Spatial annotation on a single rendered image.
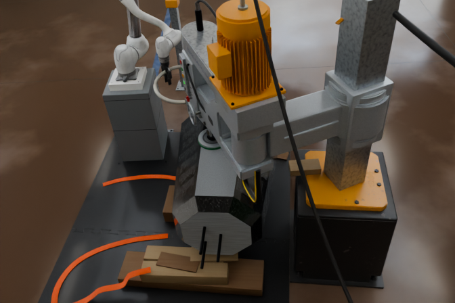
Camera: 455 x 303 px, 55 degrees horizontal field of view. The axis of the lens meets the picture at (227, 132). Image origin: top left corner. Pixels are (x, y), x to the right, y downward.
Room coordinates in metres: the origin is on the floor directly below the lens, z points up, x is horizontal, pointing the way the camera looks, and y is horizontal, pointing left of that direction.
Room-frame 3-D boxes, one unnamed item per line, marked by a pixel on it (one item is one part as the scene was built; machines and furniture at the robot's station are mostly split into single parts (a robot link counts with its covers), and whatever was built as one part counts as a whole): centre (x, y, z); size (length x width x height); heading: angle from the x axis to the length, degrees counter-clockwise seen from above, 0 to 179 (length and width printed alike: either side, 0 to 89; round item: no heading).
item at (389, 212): (1.95, -0.73, 0.37); 0.66 x 0.66 x 0.74; 80
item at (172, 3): (4.30, 0.44, 0.54); 0.20 x 0.20 x 1.09; 80
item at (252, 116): (2.04, -0.01, 1.62); 0.96 x 0.25 x 0.17; 19
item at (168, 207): (2.46, 0.50, 0.07); 0.30 x 0.12 x 0.12; 172
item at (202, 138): (2.37, 0.11, 0.85); 0.21 x 0.21 x 0.01
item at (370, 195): (1.95, -0.73, 0.76); 0.49 x 0.49 x 0.05; 80
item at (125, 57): (3.30, 0.81, 1.03); 0.18 x 0.16 x 0.22; 153
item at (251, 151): (1.75, -0.11, 1.35); 0.19 x 0.19 x 0.20
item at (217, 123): (2.00, -0.01, 1.31); 0.74 x 0.23 x 0.49; 19
